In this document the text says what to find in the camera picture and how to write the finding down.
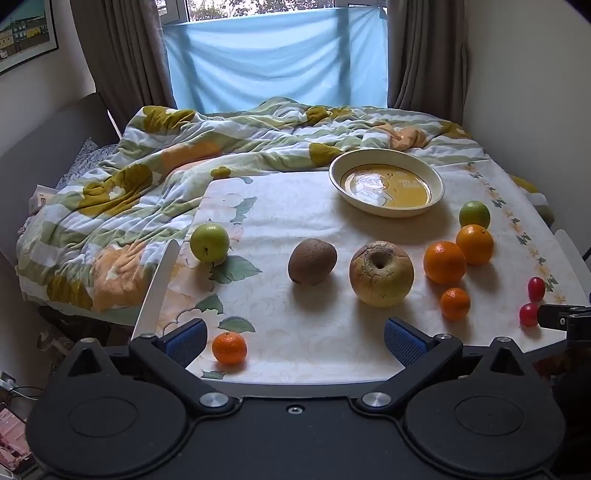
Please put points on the blue patterned pillow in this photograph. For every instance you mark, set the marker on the blue patterned pillow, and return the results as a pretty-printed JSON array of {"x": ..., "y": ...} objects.
[{"x": 85, "y": 159}]

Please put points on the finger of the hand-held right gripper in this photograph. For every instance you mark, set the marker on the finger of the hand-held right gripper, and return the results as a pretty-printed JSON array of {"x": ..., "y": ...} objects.
[{"x": 551, "y": 316}]

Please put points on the green apple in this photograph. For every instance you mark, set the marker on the green apple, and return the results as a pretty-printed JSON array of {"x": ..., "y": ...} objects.
[{"x": 210, "y": 242}]

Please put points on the light blue window cloth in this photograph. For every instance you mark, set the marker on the light blue window cloth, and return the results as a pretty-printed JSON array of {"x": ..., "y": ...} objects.
[{"x": 277, "y": 60}]

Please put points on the brown kiwi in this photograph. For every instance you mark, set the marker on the brown kiwi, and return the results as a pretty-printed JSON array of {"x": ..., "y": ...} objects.
[{"x": 312, "y": 261}]

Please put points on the red cherry tomato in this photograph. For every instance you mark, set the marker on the red cherry tomato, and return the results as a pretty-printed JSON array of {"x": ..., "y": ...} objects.
[
  {"x": 528, "y": 314},
  {"x": 536, "y": 288}
]

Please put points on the orange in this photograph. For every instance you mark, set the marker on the orange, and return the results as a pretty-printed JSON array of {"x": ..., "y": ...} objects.
[
  {"x": 444, "y": 262},
  {"x": 475, "y": 244}
]

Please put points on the grey brown curtain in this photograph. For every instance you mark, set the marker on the grey brown curtain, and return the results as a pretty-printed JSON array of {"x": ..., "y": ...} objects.
[
  {"x": 425, "y": 55},
  {"x": 124, "y": 60}
]

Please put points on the white table leg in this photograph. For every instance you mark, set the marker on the white table leg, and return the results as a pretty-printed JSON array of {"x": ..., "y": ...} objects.
[{"x": 159, "y": 286}]

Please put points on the smartphone with pink screen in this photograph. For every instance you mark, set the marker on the smartphone with pink screen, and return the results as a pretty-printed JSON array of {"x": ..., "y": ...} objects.
[{"x": 11, "y": 438}]

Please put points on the framed wall picture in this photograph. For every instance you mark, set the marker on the framed wall picture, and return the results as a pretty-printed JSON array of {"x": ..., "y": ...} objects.
[{"x": 25, "y": 32}]

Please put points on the small round green fruit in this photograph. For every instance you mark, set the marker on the small round green fruit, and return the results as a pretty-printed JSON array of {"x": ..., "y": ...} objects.
[{"x": 474, "y": 213}]

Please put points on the large wrinkled yellow apple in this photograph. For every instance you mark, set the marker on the large wrinkled yellow apple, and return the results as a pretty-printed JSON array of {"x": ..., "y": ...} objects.
[{"x": 381, "y": 277}]

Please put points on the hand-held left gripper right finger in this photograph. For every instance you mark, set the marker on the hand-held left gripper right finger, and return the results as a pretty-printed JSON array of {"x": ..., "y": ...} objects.
[{"x": 404, "y": 342}]

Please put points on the grey bed headboard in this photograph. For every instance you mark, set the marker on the grey bed headboard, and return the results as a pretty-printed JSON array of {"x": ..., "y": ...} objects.
[{"x": 51, "y": 138}]

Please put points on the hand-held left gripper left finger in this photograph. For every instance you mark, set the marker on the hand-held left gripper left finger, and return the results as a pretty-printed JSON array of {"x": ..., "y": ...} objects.
[{"x": 187, "y": 342}]

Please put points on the white window frame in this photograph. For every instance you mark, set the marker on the white window frame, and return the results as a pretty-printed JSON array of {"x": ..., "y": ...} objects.
[{"x": 178, "y": 11}]

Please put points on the cream yellow ceramic bowl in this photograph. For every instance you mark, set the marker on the cream yellow ceramic bowl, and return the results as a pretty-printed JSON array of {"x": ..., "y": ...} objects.
[{"x": 388, "y": 185}]

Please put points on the small mandarin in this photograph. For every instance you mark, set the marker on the small mandarin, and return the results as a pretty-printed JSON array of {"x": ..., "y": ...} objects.
[
  {"x": 229, "y": 348},
  {"x": 455, "y": 303}
]

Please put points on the floral striped blanket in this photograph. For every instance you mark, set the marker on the floral striped blanket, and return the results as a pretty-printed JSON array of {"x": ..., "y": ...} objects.
[{"x": 138, "y": 184}]

